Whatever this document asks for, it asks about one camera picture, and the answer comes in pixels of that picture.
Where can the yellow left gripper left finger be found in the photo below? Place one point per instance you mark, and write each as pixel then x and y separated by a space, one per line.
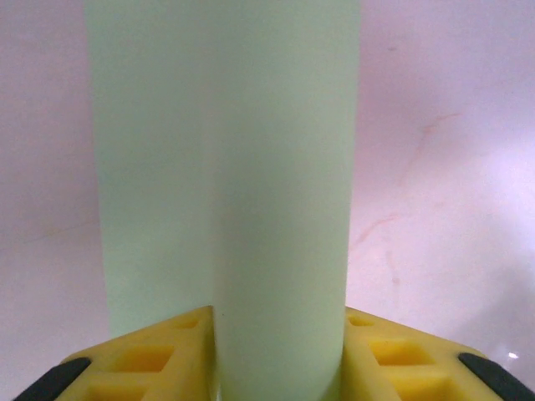
pixel 138 376

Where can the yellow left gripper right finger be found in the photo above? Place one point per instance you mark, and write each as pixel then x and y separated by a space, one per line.
pixel 418 376

